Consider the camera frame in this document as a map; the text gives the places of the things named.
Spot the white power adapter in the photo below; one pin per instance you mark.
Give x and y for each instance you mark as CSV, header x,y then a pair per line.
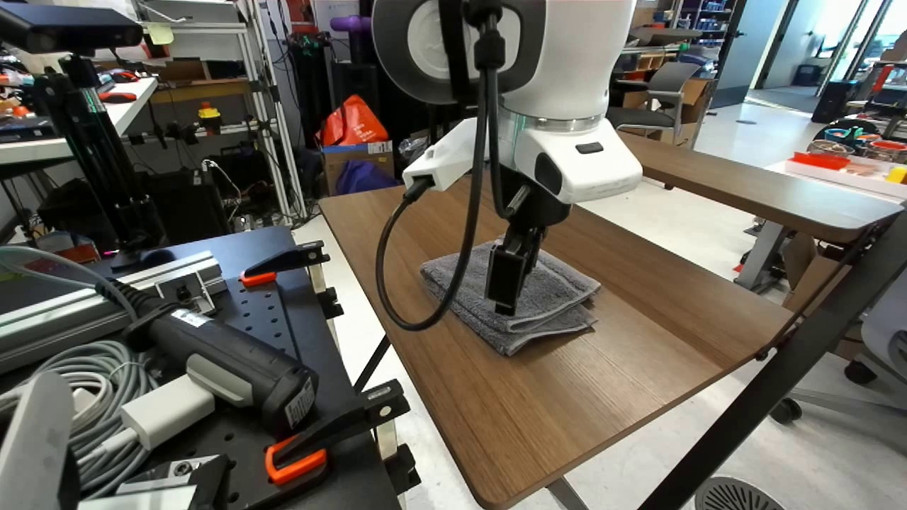
x,y
171,413

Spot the black floor fan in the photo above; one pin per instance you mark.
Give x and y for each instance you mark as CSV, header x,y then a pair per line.
x,y
738,498

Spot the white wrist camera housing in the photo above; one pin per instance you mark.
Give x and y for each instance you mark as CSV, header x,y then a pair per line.
x,y
442,158

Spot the black trash bin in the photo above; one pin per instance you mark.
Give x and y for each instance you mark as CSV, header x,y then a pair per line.
x,y
834,104

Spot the grey flat plate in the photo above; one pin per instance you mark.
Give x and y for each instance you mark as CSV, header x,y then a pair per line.
x,y
33,455

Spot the black metal table frame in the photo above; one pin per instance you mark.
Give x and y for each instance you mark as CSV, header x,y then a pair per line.
x,y
755,397

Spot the black camera tripod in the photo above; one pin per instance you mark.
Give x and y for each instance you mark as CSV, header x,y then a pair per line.
x,y
101,152

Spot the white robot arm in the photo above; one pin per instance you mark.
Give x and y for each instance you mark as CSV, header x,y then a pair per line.
x,y
578,59

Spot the grey towel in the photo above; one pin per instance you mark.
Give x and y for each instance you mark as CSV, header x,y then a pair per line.
x,y
558,302

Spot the purple bag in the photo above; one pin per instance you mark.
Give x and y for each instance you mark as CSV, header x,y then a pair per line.
x,y
364,178

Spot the black camera on tripod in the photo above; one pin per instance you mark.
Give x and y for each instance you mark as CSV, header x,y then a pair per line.
x,y
67,28

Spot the grey office chair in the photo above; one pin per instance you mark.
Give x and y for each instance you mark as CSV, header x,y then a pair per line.
x,y
888,326

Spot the white metal shelving rack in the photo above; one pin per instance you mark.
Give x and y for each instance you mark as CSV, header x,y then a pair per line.
x,y
270,104

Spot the black perforated mounting board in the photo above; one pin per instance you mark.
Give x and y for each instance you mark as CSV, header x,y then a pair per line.
x,y
284,321

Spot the grey chair with armrests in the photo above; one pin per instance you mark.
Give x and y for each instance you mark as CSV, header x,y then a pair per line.
x,y
661,90

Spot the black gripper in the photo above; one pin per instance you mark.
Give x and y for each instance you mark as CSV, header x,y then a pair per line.
x,y
535,200

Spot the cardboard box white label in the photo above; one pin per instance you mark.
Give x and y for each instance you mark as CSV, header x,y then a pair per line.
x,y
357,152

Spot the orange bag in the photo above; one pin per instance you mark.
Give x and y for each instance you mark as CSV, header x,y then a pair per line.
x,y
352,122

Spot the silver aluminium extrusion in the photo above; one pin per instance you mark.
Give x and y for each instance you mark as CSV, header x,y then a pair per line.
x,y
67,312

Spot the white workbench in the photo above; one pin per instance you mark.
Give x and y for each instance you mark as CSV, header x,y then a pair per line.
x,y
58,144

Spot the raised wooden shelf board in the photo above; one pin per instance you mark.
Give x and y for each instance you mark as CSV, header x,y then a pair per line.
x,y
755,186

